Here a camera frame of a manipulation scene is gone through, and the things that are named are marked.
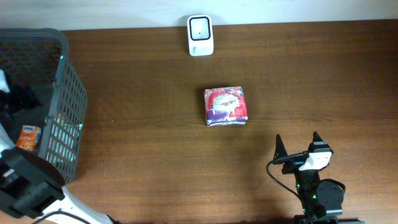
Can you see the red purple pad package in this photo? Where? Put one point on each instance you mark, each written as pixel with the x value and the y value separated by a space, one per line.
pixel 225 106

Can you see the orange Kleenex tissue pack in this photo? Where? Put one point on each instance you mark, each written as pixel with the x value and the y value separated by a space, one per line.
pixel 29 137

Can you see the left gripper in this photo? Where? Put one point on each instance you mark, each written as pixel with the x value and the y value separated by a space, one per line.
pixel 23 98

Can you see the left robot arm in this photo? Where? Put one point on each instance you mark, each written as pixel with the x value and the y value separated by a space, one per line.
pixel 32 187

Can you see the grey plastic mesh basket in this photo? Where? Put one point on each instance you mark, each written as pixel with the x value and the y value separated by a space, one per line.
pixel 39 58

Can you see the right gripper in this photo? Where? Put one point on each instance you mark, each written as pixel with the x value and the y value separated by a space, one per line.
pixel 291 164

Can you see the teal Kleenex tissue pack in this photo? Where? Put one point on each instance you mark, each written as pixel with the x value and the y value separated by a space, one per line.
pixel 66 136

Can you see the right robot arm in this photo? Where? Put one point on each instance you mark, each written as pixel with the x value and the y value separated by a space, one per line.
pixel 321 200

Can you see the white barcode scanner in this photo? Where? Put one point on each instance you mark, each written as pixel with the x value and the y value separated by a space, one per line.
pixel 200 35

